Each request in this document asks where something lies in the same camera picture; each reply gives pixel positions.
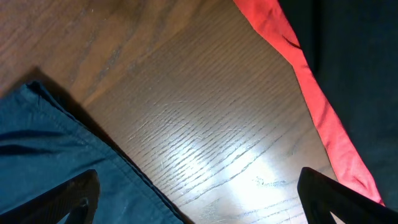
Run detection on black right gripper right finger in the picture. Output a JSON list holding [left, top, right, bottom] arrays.
[[297, 167, 397, 224]]

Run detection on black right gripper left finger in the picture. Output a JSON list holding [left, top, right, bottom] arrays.
[[1, 169, 100, 224]]

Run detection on navy blue shorts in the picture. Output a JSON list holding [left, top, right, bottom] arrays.
[[1, 82, 182, 224]]

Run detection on red t-shirt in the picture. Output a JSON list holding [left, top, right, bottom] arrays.
[[234, 0, 384, 205]]

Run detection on black printed t-shirt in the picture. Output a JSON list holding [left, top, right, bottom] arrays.
[[280, 0, 397, 210]]

